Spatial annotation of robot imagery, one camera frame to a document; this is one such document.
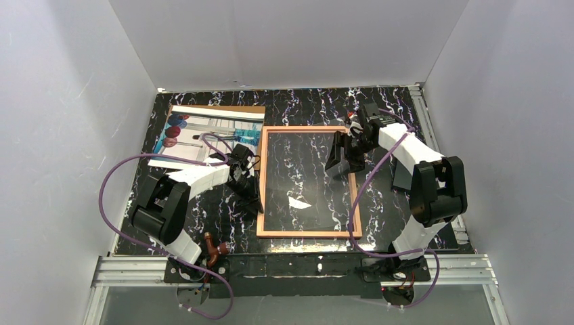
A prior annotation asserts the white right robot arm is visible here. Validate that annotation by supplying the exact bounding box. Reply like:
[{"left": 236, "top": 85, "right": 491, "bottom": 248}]
[{"left": 325, "top": 123, "right": 468, "bottom": 261}]

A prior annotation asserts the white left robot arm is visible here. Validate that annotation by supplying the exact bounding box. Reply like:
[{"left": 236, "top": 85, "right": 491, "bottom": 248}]
[{"left": 129, "top": 158, "right": 264, "bottom": 264}]

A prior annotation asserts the printed photo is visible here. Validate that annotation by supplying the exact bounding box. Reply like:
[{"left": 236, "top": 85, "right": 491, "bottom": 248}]
[{"left": 148, "top": 106, "right": 265, "bottom": 171}]

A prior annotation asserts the copper pipe fitting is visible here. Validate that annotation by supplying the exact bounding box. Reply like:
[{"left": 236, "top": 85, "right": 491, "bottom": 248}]
[{"left": 204, "top": 232, "right": 230, "bottom": 268}]

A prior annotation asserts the brown backing board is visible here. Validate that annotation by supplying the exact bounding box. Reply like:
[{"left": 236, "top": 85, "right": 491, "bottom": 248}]
[{"left": 170, "top": 104, "right": 266, "bottom": 171}]

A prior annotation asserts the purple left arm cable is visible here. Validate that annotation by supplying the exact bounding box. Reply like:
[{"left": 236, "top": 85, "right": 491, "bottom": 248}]
[{"left": 98, "top": 132, "right": 235, "bottom": 321}]

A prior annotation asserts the aluminium right side rail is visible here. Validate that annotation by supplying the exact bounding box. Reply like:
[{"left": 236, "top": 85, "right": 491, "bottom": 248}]
[{"left": 407, "top": 84, "right": 469, "bottom": 245}]

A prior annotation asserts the aluminium rail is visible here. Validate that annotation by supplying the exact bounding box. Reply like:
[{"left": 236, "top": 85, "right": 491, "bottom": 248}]
[
  {"left": 83, "top": 254, "right": 509, "bottom": 324},
  {"left": 407, "top": 84, "right": 469, "bottom": 245}
]

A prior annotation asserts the aluminium front rail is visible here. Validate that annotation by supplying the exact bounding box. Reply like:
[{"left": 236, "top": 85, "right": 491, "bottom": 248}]
[{"left": 83, "top": 254, "right": 509, "bottom": 324}]

